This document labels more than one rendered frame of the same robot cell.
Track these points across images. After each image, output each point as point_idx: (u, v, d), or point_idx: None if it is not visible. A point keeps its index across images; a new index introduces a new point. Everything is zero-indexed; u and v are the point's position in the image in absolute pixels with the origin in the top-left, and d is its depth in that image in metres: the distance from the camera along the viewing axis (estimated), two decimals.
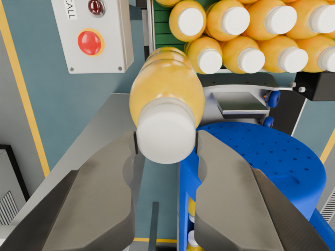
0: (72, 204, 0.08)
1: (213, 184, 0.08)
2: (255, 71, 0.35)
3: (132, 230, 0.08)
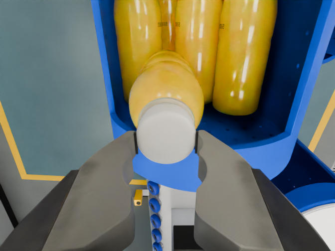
0: (72, 204, 0.08)
1: (213, 184, 0.08)
2: None
3: (132, 230, 0.08)
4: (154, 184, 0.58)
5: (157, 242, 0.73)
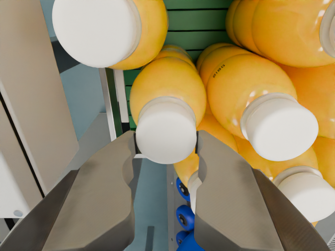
0: (72, 204, 0.08)
1: (213, 184, 0.08)
2: (314, 221, 0.16)
3: (132, 230, 0.08)
4: None
5: None
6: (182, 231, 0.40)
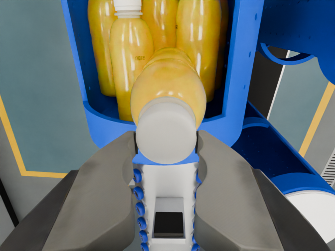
0: (72, 204, 0.08)
1: (213, 184, 0.08)
2: None
3: (132, 230, 0.08)
4: (136, 172, 0.62)
5: (143, 230, 0.77)
6: None
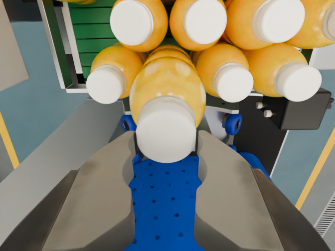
0: (72, 204, 0.08)
1: (213, 184, 0.08)
2: (176, 160, 0.13)
3: (132, 230, 0.08)
4: None
5: None
6: None
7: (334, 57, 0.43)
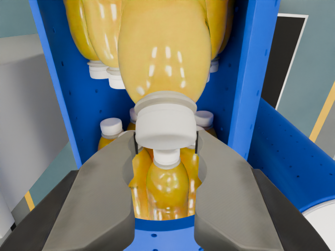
0: (72, 204, 0.08)
1: (213, 184, 0.08)
2: (175, 149, 0.14)
3: (132, 230, 0.08)
4: None
5: None
6: None
7: None
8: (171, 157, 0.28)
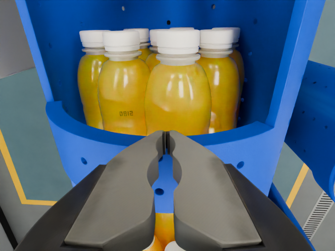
0: (96, 198, 0.08)
1: (189, 184, 0.09)
2: None
3: (151, 233, 0.08)
4: None
5: None
6: None
7: None
8: (187, 38, 0.17)
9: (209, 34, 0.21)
